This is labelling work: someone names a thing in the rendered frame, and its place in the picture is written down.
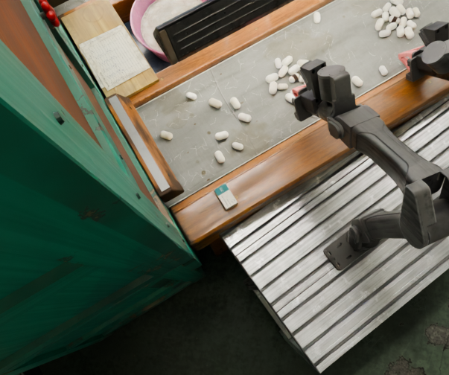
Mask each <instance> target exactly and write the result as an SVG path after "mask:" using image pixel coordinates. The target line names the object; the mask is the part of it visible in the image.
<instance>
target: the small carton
mask: <svg viewBox="0 0 449 375"><path fill-rule="evenodd" d="M214 192H215V194H216V195H217V198H218V199H219V200H220V202H221V204H222V205H223V207H224V208H225V210H226V211H227V210H229V209H230V208H232V207H234V206H236V205H237V204H238V202H237V200H236V198H235V197H234V196H233V194H232V192H231V191H230V189H229V188H228V186H227V184H226V183H225V184H223V185H221V186H220V187H218V188H216V189H214Z"/></svg>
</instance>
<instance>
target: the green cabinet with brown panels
mask: <svg viewBox="0 0 449 375"><path fill-rule="evenodd" d="M41 12H43V10H42V8H41V6H40V4H39V0H0V374H2V373H3V372H5V371H6V370H8V369H10V368H12V367H13V366H14V365H17V364H18V363H20V362H21V361H23V360H24V359H27V358H28V357H29V356H31V355H33V354H35V353H36V352H37V351H39V350H41V349H43V348H44V347H46V346H48V345H49V344H51V343H52V342H55V341H56V340H58V339H59V338H61V337H62V336H64V335H65V334H67V333H69V332H71V331H72V330H74V329H75V328H77V327H79V326H80V325H82V324H84V323H86V322H87V321H89V320H90V319H92V318H94V317H95V316H97V315H99V314H100V313H102V312H103V311H105V310H107V309H109V308H110V307H112V306H113V305H115V304H117V303H118V302H120V301H122V300H124V299H125V298H127V297H128V296H130V295H132V294H133V293H134V292H137V291H138V290H140V289H141V288H143V287H145V286H146V285H148V284H149V283H151V282H153V281H155V280H156V279H158V278H160V277H161V276H163V275H164V274H166V273H167V272H169V271H170V270H172V269H174V268H176V267H177V266H179V265H180V264H185V263H187V262H188V261H189V260H191V259H193V258H194V257H193V255H192V254H191V252H190V250H189V249H188V247H187V245H186V244H185V241H184V240H183V238H182V236H181V235H180V233H179V232H178V230H177V228H176V226H175V225H174V223H173V220H172V219H171V217H170V215H169V213H168V211H167V210H166V208H165V206H164V205H163V203H162V201H161V199H160V198H159V196H158V194H157V193H156V191H155V189H154V188H153V186H152V184H151V183H150V180H149V179H148V177H147V175H146V174H145V172H144V170H143V169H142V167H141V165H140V164H139V162H138V159H137V157H136V156H135V154H134V153H133V151H132V149H131V148H130V145H129V144H128V143H127V140H126V139H125V137H124V135H123V134H122V132H121V130H120V129H119V127H118V125H117V123H116V122H115V120H114V118H113V116H112V115H111V113H110V111H109V110H108V108H107V105H106V104H105V103H104V101H103V99H102V98H101V96H100V95H99V92H98V90H97V89H96V87H95V85H94V83H93V82H92V80H91V78H90V76H89V75H88V73H87V71H86V69H85V68H84V67H83V64H82V63H81V62H80V61H79V59H78V58H77V56H76V54H75V53H74V52H73V50H72V49H71V47H70V45H69V44H68V43H67V41H66V39H65V38H64V36H63V35H62V34H61V32H60V30H59V29H58V27H54V26H53V25H52V24H51V22H50V21H49V20H48V18H47V19H44V20H43V19H42V17H41V16H40V14H39V13H41Z"/></svg>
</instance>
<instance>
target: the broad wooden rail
mask: <svg viewBox="0 0 449 375"><path fill-rule="evenodd" d="M408 72H409V71H408V69H407V70H405V71H402V72H401V73H400V74H398V75H396V76H394V77H393V78H391V79H389V80H387V81H386V82H385V83H382V84H380V85H379V86H377V87H376V88H374V89H372V90H371V91H369V92H367V93H365V94H364V95H362V96H360V97H359V98H357V99H355V102H356V105H357V104H359V103H360V104H362V105H367V106H369V107H371V108H372V109H373V110H375V111H376V112H377V113H378V114H379V115H380V119H381V120H383V121H384V123H385V124H386V126H387V127H388V129H389V130H391V131H392V130H393V129H395V128H397V127H398V126H400V125H402V124H403V123H405V122H407V121H408V120H410V119H411V118H414V117H415V116H416V115H418V114H419V113H421V112H422V111H424V110H425V109H427V108H428V107H430V106H432V105H433V104H434V103H437V102H438V101H440V100H441V99H443V98H445V97H447V96H448V95H449V81H447V80H443V79H440V78H437V77H432V76H429V75H424V76H423V77H421V78H420V79H418V80H416V81H415V82H411V81H409V80H407V79H406V73H408ZM356 151H357V150H356V149H355V148H351V149H349V148H348V147H347V146H346V145H345V144H344V143H343V142H342V141H341V140H340V139H339V138H338V139H335V138H334V137H333V136H331V135H330V132H329V131H328V122H326V121H324V120H323V119H321V120H319V121H317V122H316V123H314V124H312V125H310V126H309V127H307V128H306V129H303V130H302V131H301V132H298V133H297V134H295V135H294V136H292V137H290V138H288V139H287V140H285V141H283V142H281V143H280V144H278V145H276V146H275V147H273V148H272V149H270V150H268V151H266V152H265V153H263V154H261V155H259V156H258V157H256V158H254V159H253V160H251V161H249V162H247V163H245V164H244V165H242V166H241V167H239V168H237V169H236V170H233V171H232V172H231V173H228V174H227V175H225V176H224V177H222V178H220V179H218V180H217V181H215V182H213V183H211V184H210V185H208V186H206V187H205V188H203V189H202V190H199V191H197V192H196V193H194V194H193V195H191V196H189V197H188V198H186V199H184V200H182V201H181V202H179V203H177V204H175V205H174V206H172V207H171V208H170V212H171V214H172V216H173V218H174V220H175V221H176V224H177V225H178V226H179V229H180V230H181V232H182V234H183V235H184V237H185V239H186V240H187V242H188V244H189V245H190V246H191V247H192V249H193V250H195V251H199V250H201V249H203V248H205V247H206V246H208V245H209V244H211V243H213V242H214V241H216V240H218V239H219V238H220V236H219V234H220V233H222V232H224V231H225V230H227V229H228V228H232V227H233V226H235V225H237V224H238V223H239V222H242V221H243V220H245V219H246V218H248V217H250V216H252V215H253V214H255V213H257V212H258V211H260V210H261V209H262V208H264V207H265V206H266V205H268V204H270V203H271V202H273V201H275V200H277V199H278V198H280V197H281V196H283V195H285V194H286V193H288V192H290V191H291V190H293V189H294V188H297V187H298V186H300V185H301V184H303V183H305V182H306V181H308V180H309V179H311V178H313V177H314V176H316V175H318V174H319V173H321V172H322V171H324V170H326V169H328V168H329V167H331V166H333V165H334V164H336V163H337V162H339V161H341V160H343V159H344V158H346V157H347V156H349V155H351V154H352V153H354V152H356ZM225 183H226V184H227V186H228V188H229V189H230V191H231V192H232V194H233V196H234V197H235V198H236V200H237V202H238V204H237V205H236V206H234V207H232V208H230V209H229V210H227V211H226V210H225V208H224V207H223V205H222V204H221V202H220V200H219V199H218V198H217V195H216V194H215V192H214V189H216V188H218V187H220V186H221V185H223V184H225Z"/></svg>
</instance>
